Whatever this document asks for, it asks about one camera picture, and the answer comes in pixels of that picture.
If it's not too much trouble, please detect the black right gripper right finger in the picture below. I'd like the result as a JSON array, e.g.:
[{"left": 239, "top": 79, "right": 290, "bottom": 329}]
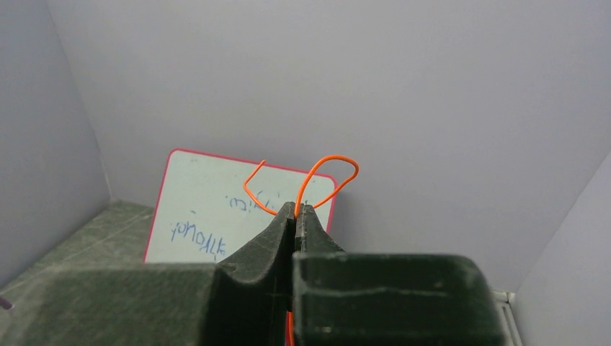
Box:
[{"left": 293, "top": 205, "right": 505, "bottom": 345}]

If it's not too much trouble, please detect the pink framed whiteboard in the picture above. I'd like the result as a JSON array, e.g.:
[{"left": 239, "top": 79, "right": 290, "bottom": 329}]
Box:
[{"left": 143, "top": 148, "right": 308, "bottom": 263}]

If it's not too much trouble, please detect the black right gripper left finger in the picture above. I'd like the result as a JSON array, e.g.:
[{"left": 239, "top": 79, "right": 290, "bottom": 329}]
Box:
[{"left": 1, "top": 202, "right": 295, "bottom": 345}]

